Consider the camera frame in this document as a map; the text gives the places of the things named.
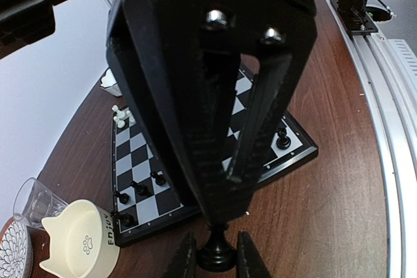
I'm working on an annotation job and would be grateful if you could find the white pawn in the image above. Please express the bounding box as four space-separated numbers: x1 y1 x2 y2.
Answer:
113 116 126 129

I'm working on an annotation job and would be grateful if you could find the clear drinking glass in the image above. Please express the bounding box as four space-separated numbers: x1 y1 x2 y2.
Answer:
12 177 68 230

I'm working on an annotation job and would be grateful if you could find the black corner chess piece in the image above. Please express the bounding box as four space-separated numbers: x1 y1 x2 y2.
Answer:
276 128 291 150

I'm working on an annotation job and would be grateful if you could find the black white chessboard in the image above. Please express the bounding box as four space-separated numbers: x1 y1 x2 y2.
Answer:
111 64 319 247

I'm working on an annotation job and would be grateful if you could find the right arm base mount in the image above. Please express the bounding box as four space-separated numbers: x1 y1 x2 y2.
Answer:
330 0 379 36

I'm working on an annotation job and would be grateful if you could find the aluminium front rail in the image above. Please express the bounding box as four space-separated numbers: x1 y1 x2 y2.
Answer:
325 0 416 277

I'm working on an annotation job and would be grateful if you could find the black pawn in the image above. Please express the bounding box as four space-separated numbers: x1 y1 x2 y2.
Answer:
150 171 166 186
113 191 130 204
130 181 149 197

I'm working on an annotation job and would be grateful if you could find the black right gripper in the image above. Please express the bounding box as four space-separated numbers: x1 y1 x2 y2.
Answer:
107 0 317 224

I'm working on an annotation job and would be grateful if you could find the cream cat-shaped bowl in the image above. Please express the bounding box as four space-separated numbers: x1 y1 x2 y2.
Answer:
39 199 120 278

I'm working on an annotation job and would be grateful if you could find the white chess piece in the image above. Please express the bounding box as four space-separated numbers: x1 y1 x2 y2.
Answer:
111 105 136 123

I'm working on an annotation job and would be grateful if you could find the white scalloped bowl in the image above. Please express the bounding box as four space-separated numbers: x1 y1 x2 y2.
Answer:
100 68 122 97

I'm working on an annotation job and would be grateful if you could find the patterned ceramic plate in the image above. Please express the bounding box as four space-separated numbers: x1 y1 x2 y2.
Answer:
1 217 33 277

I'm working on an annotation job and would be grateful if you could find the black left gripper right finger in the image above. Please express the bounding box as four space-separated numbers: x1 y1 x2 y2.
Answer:
237 232 270 278

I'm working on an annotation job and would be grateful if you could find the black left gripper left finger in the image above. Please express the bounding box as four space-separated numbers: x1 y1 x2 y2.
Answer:
162 232 197 278

